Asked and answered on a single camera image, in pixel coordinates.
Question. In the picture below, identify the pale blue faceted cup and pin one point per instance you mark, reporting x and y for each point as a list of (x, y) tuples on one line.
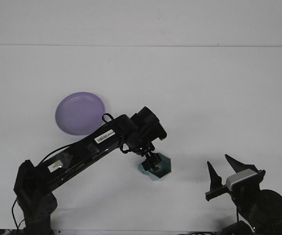
[(165, 166)]

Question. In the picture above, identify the pale purple round plate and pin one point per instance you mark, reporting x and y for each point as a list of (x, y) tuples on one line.
[(77, 112)]

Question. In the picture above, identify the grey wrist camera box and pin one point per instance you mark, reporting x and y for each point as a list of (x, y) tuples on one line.
[(241, 178)]

